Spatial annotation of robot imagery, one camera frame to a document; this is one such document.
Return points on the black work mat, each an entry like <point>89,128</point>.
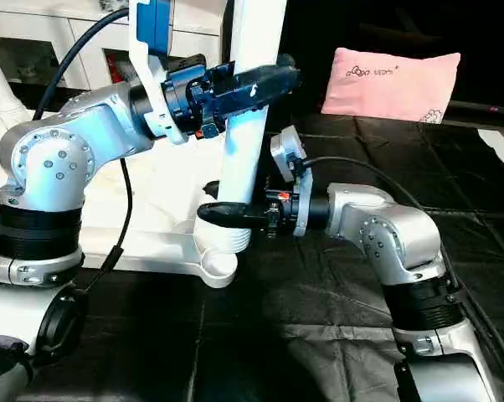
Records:
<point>453,209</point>

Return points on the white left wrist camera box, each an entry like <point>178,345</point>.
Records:
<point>143,75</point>

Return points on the white plastic table top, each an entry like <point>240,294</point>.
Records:
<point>151,193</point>

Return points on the white glass-door cabinet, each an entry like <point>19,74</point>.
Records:
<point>34,25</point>

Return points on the pink pillow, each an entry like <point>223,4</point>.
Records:
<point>394,84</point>

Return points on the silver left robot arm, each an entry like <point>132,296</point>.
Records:
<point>59,159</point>

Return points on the red bottle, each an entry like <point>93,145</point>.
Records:
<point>114,67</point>

